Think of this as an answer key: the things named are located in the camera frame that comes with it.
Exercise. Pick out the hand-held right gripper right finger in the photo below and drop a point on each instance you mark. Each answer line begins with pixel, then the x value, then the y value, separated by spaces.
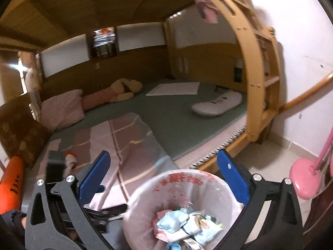
pixel 231 174

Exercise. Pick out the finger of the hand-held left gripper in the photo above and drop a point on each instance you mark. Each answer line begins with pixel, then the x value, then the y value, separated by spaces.
pixel 104 214

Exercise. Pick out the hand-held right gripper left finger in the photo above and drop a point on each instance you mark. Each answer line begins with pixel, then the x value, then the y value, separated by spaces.
pixel 95 177

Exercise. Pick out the bin with white plastic bag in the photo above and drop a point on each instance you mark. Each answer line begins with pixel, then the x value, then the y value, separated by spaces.
pixel 145 200

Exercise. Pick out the printed white wrapper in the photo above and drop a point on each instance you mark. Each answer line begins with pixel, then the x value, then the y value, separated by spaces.
pixel 200 226

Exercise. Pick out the person's left forearm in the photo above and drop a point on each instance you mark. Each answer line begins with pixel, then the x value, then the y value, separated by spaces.
pixel 10 226

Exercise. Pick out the crumpled white red wrapper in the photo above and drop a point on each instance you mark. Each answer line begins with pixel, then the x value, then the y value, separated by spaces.
pixel 70 160

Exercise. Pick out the pink checked blanket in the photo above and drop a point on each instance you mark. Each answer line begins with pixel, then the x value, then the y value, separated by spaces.
pixel 124 140

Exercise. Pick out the orange carrot plush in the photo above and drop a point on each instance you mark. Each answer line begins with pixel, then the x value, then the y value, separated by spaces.
pixel 11 185

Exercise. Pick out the brown patterned pillow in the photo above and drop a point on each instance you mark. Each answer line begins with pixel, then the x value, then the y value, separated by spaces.
pixel 23 130

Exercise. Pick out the pink pillow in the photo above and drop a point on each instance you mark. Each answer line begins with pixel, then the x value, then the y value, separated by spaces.
pixel 62 109

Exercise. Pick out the green bed mattress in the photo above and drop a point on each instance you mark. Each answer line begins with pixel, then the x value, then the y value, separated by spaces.
pixel 182 125

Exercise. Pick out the white contoured baby pillow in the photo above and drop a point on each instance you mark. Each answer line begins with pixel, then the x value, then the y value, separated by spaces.
pixel 218 104

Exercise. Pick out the pink stand base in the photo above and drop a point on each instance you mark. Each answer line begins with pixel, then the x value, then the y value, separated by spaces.
pixel 304 174

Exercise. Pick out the striped plush dog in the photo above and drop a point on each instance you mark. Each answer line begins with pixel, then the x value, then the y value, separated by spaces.
pixel 117 91

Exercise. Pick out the dark green sticker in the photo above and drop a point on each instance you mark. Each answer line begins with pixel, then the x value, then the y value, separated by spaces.
pixel 238 75

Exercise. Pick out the flat white pillow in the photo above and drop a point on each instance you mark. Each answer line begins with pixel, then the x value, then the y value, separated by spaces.
pixel 174 88

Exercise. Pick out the stack of books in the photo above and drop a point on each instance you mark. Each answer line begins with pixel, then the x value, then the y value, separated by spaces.
pixel 104 41

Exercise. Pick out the hanging pink cloth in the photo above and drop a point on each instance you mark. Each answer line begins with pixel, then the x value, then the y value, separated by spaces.
pixel 206 2

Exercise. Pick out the wooden wall rail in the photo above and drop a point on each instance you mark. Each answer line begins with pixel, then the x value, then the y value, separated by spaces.
pixel 307 93

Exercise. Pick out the wooden bunk bed frame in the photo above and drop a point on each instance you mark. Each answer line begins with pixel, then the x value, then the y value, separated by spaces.
pixel 208 54

